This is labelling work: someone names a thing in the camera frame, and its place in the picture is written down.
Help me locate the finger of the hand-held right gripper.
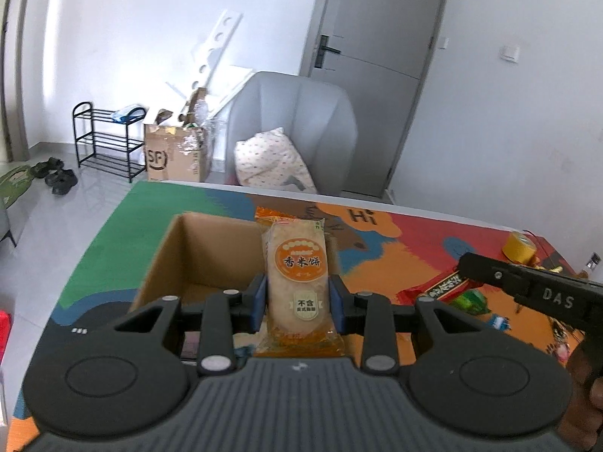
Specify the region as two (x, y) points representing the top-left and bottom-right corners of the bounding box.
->
(457, 252), (533, 298)

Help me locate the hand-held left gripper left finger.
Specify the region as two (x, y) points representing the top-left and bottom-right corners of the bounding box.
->
(113, 273), (269, 376)

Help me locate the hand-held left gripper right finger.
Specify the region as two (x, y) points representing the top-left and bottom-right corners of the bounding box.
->
(329, 273), (491, 375)

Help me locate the orange rice cracker packet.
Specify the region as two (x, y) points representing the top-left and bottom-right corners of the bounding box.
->
(254, 206), (342, 359)

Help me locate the red snack packet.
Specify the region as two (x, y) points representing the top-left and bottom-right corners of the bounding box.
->
(396, 268), (476, 307)

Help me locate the person's right hand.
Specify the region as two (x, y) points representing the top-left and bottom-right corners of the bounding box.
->
(558, 339), (603, 452)

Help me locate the yellow tape roll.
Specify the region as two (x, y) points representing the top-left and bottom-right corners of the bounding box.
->
(500, 232), (538, 264)

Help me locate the green snack packet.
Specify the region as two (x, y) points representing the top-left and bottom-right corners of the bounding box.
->
(447, 289), (488, 316)

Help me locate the cartoon printed table mat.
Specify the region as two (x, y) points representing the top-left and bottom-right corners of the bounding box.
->
(14, 180), (589, 420)

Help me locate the white dotted pillow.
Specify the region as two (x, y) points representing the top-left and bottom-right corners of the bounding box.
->
(234, 127), (317, 194)

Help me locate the brown printed cardboard box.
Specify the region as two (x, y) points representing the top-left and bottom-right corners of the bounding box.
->
(142, 122), (213, 183)

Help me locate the clear plastic wrap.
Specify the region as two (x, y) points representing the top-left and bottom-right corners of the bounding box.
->
(181, 99), (222, 156)

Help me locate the grey door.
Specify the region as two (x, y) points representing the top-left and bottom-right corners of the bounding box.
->
(301, 0), (453, 199)

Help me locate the grey armchair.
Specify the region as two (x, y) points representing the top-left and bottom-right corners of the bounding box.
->
(223, 72), (359, 196)

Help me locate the black shoe rack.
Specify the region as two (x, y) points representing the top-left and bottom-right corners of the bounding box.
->
(72, 102), (148, 183)

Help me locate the dark sandal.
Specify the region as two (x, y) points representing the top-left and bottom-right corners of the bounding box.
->
(44, 169), (78, 196)
(31, 157), (65, 179)

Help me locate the red bag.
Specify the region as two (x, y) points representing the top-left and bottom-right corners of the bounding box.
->
(0, 311), (12, 363)

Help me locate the white foam board with holes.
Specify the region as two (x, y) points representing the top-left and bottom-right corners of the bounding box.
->
(191, 9), (243, 99)

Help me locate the black door handle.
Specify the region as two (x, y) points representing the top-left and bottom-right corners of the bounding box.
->
(315, 35), (341, 69)

